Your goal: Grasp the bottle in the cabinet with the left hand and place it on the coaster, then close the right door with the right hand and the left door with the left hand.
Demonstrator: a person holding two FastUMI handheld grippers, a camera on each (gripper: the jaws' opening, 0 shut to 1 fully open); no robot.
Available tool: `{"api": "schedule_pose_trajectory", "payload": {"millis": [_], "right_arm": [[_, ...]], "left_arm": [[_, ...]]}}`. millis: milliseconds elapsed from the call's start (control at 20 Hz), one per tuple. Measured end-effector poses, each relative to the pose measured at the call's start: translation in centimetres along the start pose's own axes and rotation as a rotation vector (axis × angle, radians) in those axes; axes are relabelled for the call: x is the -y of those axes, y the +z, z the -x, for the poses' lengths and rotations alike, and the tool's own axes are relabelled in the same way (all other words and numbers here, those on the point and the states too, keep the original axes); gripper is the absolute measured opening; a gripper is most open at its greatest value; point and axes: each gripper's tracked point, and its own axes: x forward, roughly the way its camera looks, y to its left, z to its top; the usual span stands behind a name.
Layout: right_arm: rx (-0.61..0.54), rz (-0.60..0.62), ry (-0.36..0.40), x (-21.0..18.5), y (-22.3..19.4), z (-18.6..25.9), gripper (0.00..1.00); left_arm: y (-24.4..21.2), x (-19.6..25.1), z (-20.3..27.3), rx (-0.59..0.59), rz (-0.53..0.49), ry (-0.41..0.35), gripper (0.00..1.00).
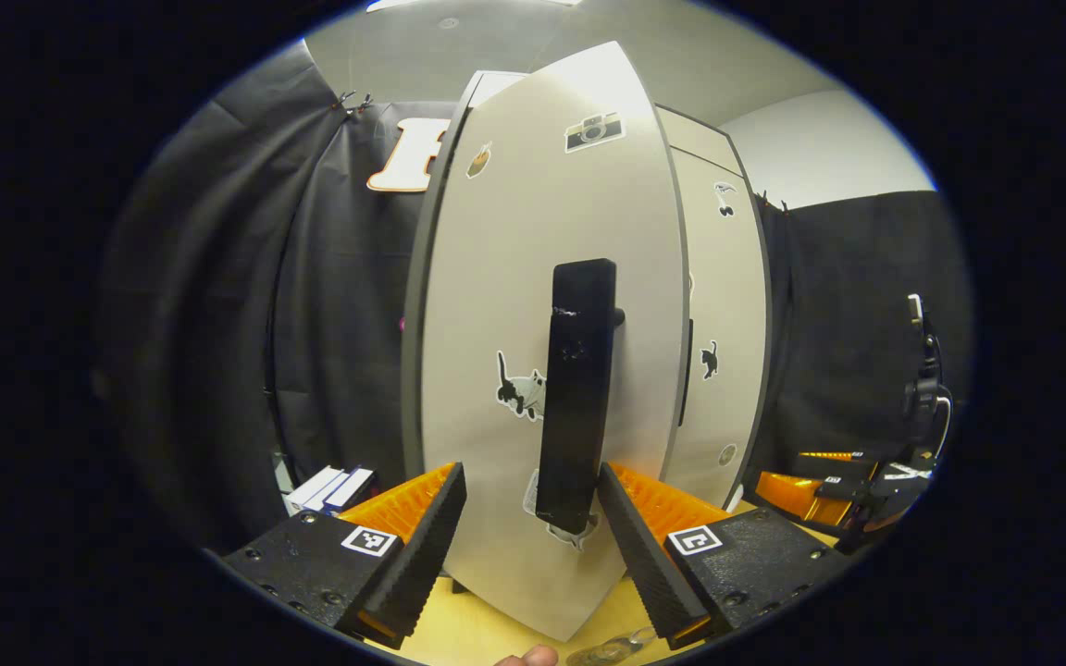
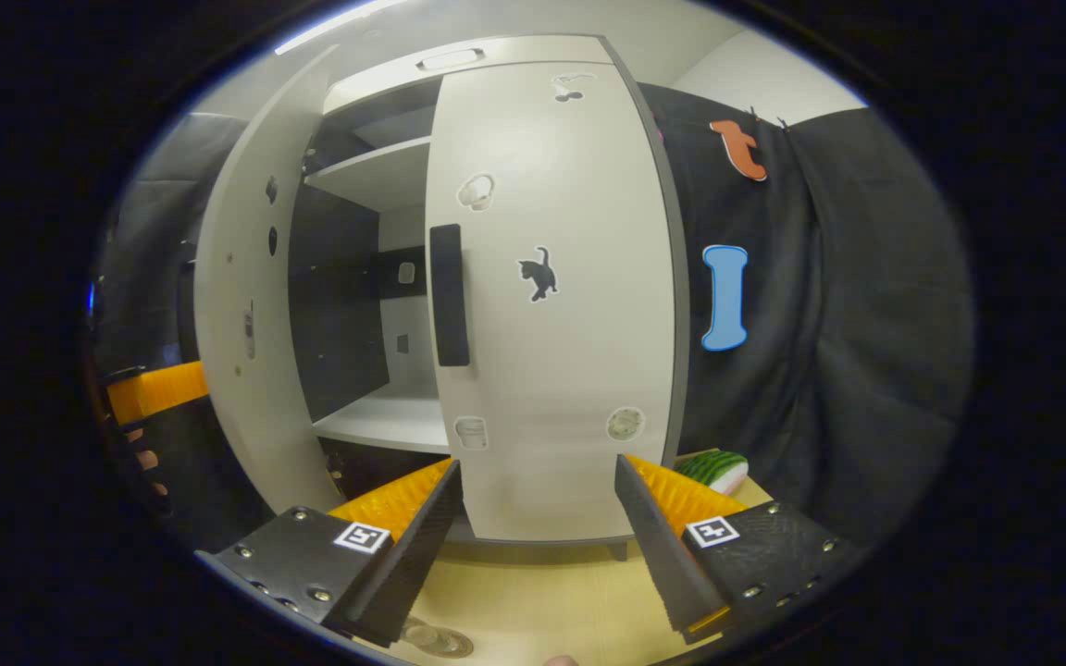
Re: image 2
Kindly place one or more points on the black backdrop cloth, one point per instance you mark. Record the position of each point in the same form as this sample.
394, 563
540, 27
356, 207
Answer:
866, 324

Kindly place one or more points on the white cabinet door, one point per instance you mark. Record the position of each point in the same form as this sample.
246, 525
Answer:
570, 370
237, 277

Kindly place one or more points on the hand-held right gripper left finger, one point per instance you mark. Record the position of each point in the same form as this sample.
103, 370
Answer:
403, 564

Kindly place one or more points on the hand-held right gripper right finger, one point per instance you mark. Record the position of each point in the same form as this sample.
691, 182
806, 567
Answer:
658, 555

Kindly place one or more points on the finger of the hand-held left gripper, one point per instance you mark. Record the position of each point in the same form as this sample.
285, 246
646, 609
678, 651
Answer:
158, 392

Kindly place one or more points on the white and grey cabinet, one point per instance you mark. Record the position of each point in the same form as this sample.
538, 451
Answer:
348, 277

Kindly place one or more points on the toy watermelon slice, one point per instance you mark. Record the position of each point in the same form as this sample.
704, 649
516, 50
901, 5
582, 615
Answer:
716, 468

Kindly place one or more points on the white cabinet shelf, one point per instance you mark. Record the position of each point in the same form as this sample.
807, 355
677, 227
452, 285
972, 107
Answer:
376, 171

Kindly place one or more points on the round brown coaster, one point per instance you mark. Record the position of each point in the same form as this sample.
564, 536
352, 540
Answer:
452, 644

